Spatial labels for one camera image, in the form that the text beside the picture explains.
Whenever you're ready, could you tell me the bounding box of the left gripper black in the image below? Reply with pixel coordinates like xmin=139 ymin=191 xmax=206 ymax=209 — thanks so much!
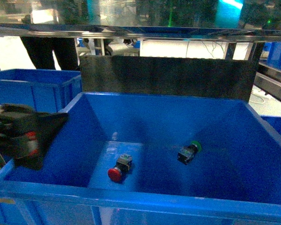
xmin=0 ymin=104 xmax=69 ymax=170

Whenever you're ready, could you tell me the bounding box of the red mushroom push button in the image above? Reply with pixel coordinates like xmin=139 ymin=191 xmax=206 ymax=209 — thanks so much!
xmin=107 ymin=154 xmax=133 ymax=182

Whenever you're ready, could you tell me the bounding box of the green mushroom push button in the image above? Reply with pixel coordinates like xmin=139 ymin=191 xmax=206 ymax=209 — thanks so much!
xmin=177 ymin=141 xmax=202 ymax=165

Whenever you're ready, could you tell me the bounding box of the upper steel shelf beam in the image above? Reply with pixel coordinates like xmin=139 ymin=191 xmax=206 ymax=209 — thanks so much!
xmin=0 ymin=23 xmax=281 ymax=42

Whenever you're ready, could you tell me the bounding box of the blue bin behind left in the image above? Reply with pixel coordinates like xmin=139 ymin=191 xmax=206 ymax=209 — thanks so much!
xmin=0 ymin=69 xmax=82 ymax=113

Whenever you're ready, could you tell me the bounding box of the large blue target bin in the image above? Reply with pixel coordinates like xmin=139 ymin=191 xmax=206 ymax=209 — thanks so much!
xmin=0 ymin=93 xmax=281 ymax=225

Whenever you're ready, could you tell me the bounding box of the black backboard panel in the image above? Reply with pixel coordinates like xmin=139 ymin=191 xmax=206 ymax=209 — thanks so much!
xmin=80 ymin=55 xmax=258 ymax=101

